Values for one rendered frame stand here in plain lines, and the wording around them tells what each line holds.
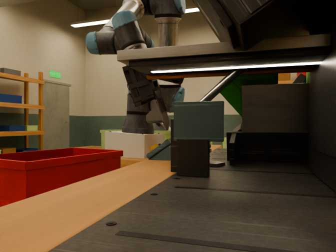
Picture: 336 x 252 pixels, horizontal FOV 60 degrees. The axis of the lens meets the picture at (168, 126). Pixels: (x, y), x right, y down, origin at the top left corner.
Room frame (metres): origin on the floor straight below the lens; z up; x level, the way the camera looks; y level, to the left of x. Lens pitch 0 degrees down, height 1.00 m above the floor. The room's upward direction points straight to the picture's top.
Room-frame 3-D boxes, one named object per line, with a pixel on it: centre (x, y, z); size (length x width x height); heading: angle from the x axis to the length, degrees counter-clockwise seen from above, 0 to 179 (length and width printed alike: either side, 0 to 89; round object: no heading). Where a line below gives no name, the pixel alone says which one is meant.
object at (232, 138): (0.70, -0.25, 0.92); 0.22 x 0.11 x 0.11; 73
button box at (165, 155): (0.86, -0.01, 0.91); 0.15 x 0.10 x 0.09; 163
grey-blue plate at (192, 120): (0.55, -0.06, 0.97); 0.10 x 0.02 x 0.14; 73
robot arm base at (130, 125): (1.37, 0.14, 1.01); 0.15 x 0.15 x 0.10
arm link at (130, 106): (1.37, 0.13, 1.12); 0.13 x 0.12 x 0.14; 76
